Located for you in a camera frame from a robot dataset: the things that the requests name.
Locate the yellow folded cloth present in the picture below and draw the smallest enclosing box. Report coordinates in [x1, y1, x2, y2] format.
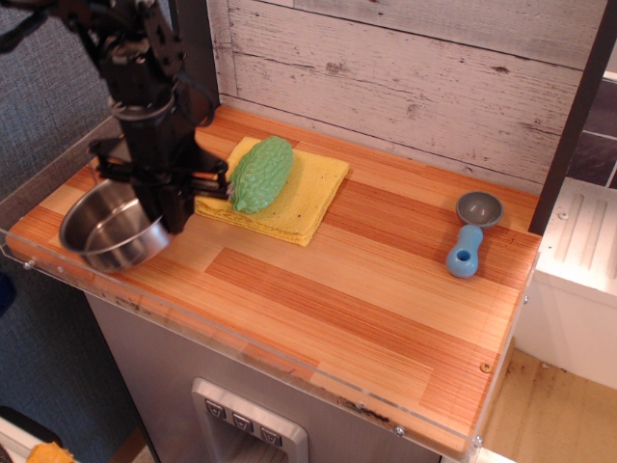
[196, 137, 349, 246]

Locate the dark right frame post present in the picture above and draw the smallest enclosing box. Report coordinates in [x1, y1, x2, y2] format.
[528, 0, 616, 235]

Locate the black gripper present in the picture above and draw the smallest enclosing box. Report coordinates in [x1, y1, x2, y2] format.
[89, 103, 230, 234]

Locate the yellow object at corner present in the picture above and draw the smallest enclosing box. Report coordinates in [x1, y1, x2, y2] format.
[26, 442, 76, 463]

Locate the dark left frame post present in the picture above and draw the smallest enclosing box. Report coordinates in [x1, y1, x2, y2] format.
[169, 0, 220, 124]

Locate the silver metal pot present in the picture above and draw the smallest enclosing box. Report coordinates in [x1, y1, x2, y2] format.
[59, 167, 174, 273]

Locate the blue and grey spoon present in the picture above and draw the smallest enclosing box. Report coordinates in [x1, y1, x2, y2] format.
[445, 191, 504, 279]

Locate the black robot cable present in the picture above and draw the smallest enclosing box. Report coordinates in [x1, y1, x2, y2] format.
[173, 71, 218, 129]

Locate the dark frame post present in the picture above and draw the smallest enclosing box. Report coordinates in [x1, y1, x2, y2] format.
[169, 0, 220, 124]
[528, 0, 616, 235]

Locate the green toy bitter gourd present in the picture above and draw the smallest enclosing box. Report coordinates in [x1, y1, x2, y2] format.
[229, 136, 294, 214]

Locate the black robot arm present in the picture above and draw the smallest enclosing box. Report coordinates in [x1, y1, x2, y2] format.
[1, 1, 231, 234]

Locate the silver dispenser panel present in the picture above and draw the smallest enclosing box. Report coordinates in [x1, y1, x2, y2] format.
[191, 378, 309, 462]

